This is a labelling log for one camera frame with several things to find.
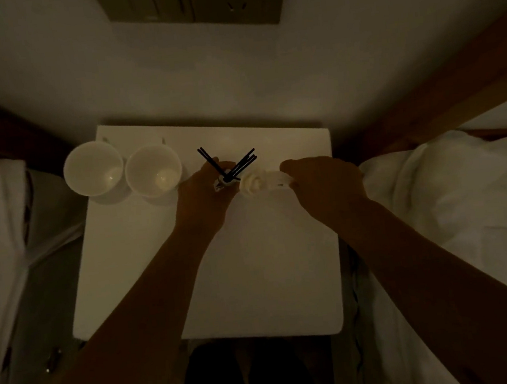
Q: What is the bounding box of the person's left hand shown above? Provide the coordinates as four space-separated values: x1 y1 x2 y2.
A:
168 154 245 240

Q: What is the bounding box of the person's right hand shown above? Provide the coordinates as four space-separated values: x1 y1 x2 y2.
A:
278 151 371 232

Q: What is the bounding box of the reed diffuser with black sticks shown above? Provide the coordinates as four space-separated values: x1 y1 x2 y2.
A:
196 141 269 204

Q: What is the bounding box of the white cup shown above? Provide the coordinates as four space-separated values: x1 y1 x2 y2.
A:
60 137 128 201
122 141 186 201

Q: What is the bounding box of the white nightstand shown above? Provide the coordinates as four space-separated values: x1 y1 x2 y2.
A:
53 103 351 361

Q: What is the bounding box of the person's left forearm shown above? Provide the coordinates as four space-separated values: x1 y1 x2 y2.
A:
0 219 233 384

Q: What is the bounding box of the person's right forearm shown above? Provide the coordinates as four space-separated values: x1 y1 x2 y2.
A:
332 183 507 384

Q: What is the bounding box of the person's left leg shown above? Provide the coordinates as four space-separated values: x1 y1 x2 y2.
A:
177 337 250 384

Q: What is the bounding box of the person's leg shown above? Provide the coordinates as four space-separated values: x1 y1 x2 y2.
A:
177 337 250 384
245 332 335 384

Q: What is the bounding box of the person's right leg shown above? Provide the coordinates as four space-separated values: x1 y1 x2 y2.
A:
245 332 335 384

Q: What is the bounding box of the curved wooden headboard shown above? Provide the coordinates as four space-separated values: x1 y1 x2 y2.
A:
335 2 507 163
0 78 78 184

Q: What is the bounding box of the brass wall switch plate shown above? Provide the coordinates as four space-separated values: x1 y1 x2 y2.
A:
91 0 293 43

